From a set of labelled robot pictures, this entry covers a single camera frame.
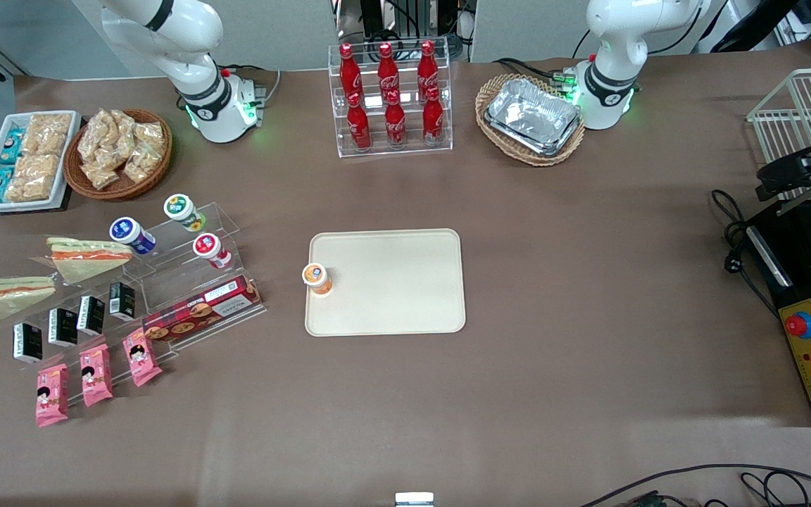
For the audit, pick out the green cap drink bottle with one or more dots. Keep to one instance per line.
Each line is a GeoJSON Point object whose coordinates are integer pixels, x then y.
{"type": "Point", "coordinates": [179, 207]}

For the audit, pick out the black milk carton rightmost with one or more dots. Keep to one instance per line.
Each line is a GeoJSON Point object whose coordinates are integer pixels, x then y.
{"type": "Point", "coordinates": [122, 301]}

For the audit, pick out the light tan wicker basket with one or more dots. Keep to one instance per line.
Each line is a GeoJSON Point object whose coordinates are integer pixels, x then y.
{"type": "Point", "coordinates": [532, 159]}

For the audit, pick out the dark brown wicker basket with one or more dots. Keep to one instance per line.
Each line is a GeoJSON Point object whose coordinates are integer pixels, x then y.
{"type": "Point", "coordinates": [120, 191]}

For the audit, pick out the black equipment rack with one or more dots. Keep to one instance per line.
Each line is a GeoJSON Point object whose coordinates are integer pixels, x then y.
{"type": "Point", "coordinates": [377, 14]}

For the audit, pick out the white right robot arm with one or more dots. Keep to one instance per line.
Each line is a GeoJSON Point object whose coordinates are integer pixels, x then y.
{"type": "Point", "coordinates": [194, 63]}

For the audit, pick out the aluminium foil container stack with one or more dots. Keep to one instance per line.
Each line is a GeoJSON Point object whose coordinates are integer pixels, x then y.
{"type": "Point", "coordinates": [532, 113]}

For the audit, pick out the blue cap drink bottle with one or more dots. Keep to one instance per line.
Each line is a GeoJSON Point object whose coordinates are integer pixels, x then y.
{"type": "Point", "coordinates": [126, 229]}

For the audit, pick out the orange cap drink bottle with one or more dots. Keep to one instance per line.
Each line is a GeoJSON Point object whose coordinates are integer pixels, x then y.
{"type": "Point", "coordinates": [315, 276]}

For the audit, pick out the black milk carton leftmost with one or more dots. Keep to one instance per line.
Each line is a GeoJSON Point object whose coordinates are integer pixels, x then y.
{"type": "Point", "coordinates": [27, 341]}

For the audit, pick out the red tartan shortbread box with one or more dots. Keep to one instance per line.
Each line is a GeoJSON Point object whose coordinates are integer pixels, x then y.
{"type": "Point", "coordinates": [201, 310]}

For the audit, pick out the brown cracker snack pack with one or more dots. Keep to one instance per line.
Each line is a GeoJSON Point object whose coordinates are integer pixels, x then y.
{"type": "Point", "coordinates": [29, 189]}
{"type": "Point", "coordinates": [46, 134]}
{"type": "Point", "coordinates": [38, 169]}

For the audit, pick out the teal snack pack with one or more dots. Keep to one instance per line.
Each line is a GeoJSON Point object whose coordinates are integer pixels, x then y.
{"type": "Point", "coordinates": [1, 183]}
{"type": "Point", "coordinates": [13, 146]}

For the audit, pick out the triangle sandwich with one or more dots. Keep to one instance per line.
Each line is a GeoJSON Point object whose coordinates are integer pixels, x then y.
{"type": "Point", "coordinates": [4, 296]}
{"type": "Point", "coordinates": [85, 262]}

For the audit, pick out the beige plastic tray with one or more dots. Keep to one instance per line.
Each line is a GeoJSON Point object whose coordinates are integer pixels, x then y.
{"type": "Point", "coordinates": [391, 282]}

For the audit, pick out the white rectangular serving dish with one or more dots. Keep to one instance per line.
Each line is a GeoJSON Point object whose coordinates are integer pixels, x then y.
{"type": "Point", "coordinates": [18, 206]}

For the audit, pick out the black milk carton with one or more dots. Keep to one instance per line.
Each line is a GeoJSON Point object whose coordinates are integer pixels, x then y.
{"type": "Point", "coordinates": [27, 341]}
{"type": "Point", "coordinates": [63, 327]}
{"type": "Point", "coordinates": [122, 301]}
{"type": "Point", "coordinates": [90, 315]}

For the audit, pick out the pink cartoon snack pack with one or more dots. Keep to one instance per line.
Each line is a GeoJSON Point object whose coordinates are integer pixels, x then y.
{"type": "Point", "coordinates": [141, 359]}
{"type": "Point", "coordinates": [51, 398]}
{"type": "Point", "coordinates": [96, 377]}

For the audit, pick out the clear bag of puffed snacks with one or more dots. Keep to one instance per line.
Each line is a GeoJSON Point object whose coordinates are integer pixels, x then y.
{"type": "Point", "coordinates": [139, 165]}
{"type": "Point", "coordinates": [117, 123]}
{"type": "Point", "coordinates": [151, 135]}
{"type": "Point", "coordinates": [99, 176]}
{"type": "Point", "coordinates": [94, 141]}

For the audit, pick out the black sealing machine yellow panel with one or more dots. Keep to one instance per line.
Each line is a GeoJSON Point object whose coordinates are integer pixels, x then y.
{"type": "Point", "coordinates": [810, 352]}

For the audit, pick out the clear acrylic tiered stand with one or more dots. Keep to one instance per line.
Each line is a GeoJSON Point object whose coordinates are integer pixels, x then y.
{"type": "Point", "coordinates": [173, 278]}

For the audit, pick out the red cap drink bottle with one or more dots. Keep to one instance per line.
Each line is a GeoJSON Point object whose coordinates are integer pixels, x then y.
{"type": "Point", "coordinates": [207, 246]}

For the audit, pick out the red cola bottle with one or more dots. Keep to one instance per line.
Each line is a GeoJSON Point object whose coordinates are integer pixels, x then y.
{"type": "Point", "coordinates": [388, 70]}
{"type": "Point", "coordinates": [349, 70]}
{"type": "Point", "coordinates": [359, 127]}
{"type": "Point", "coordinates": [434, 120]}
{"type": "Point", "coordinates": [428, 67]}
{"type": "Point", "coordinates": [395, 123]}

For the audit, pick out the clear acrylic bottle rack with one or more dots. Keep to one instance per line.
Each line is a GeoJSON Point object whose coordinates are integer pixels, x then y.
{"type": "Point", "coordinates": [377, 152]}

